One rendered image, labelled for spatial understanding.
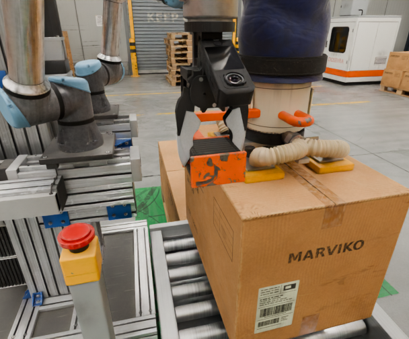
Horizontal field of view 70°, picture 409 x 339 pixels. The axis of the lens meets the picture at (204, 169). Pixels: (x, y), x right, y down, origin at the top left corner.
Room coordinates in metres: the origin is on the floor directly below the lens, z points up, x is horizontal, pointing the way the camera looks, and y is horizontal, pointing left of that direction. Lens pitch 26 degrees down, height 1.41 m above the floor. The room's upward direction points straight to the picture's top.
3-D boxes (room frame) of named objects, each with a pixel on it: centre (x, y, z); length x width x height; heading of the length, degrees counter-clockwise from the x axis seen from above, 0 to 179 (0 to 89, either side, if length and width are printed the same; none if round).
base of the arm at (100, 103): (1.45, 0.55, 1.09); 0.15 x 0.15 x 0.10
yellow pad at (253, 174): (0.77, -0.10, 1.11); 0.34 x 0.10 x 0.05; 14
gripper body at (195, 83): (0.47, -0.01, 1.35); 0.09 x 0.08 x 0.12; 14
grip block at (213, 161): (0.44, -0.01, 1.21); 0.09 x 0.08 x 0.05; 104
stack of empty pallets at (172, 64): (8.86, 0.52, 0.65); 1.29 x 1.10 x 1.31; 13
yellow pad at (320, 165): (0.82, -0.28, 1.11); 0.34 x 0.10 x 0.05; 14
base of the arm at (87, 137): (0.97, 0.43, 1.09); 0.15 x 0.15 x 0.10
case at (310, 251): (0.80, -0.19, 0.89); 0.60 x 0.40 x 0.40; 14
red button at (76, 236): (0.48, 0.26, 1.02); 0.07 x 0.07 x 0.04
